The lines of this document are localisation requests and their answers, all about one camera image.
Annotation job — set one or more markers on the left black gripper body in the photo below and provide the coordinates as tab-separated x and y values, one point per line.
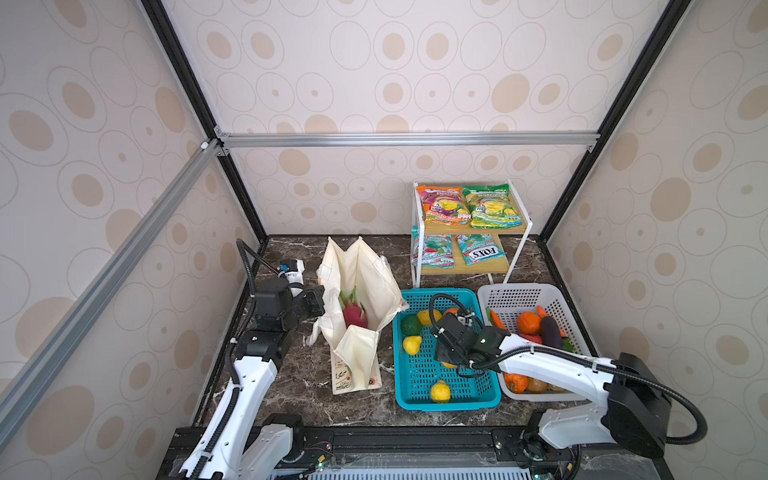
306	305

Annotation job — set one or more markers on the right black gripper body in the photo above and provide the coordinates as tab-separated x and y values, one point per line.
441	354

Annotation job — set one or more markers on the pink dragon fruit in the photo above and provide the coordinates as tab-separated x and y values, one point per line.
353	311

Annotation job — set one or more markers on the floral cream grocery tote bag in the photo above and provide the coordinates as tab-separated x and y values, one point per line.
361	297

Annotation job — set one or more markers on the orange pink snack bag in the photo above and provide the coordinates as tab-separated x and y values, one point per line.
443	205

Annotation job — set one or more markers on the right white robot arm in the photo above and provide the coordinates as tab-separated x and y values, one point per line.
628	406

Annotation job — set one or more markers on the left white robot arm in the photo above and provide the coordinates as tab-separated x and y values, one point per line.
253	360

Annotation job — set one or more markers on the green red candy bag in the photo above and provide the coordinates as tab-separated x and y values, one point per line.
438	252

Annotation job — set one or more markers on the green Fox's candy bag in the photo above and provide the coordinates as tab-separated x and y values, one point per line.
478	248

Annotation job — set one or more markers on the green yellow snack bag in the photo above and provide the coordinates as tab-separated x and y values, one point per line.
491	207

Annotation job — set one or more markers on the yellow lemon top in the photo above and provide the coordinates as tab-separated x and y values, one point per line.
427	317

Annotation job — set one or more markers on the yellow lemon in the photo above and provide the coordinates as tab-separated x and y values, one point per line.
440	392
427	317

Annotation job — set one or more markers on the orange carrot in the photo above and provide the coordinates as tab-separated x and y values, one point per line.
496	320

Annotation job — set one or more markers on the green lime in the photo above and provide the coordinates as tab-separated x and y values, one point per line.
410	326

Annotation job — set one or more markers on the yellow lemon front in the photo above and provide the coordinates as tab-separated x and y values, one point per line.
440	392

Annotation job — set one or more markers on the orange tangerine in white basket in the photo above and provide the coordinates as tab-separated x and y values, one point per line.
528	323

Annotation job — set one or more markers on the orange bell pepper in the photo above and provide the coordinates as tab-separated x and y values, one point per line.
518	384

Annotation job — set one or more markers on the red pepper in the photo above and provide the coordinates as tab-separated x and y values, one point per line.
532	338

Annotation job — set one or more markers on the white plastic basket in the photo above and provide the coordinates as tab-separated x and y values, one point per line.
510	300

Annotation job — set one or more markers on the brown potato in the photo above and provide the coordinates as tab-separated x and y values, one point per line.
535	386

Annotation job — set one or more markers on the white wooden two-tier shelf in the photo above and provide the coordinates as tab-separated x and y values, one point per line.
489	268

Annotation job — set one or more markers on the purple eggplant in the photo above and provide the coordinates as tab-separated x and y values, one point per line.
550	333

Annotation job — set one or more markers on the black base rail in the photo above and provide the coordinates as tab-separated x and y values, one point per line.
447	452

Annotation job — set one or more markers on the aluminium horizontal rail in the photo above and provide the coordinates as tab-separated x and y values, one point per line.
408	139

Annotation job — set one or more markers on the aluminium diagonal rail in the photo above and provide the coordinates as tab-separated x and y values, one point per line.
34	379

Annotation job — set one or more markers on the black corner frame post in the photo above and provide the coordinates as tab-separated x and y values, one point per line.
160	22

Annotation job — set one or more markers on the black right corner post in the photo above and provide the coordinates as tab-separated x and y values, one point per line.
651	51

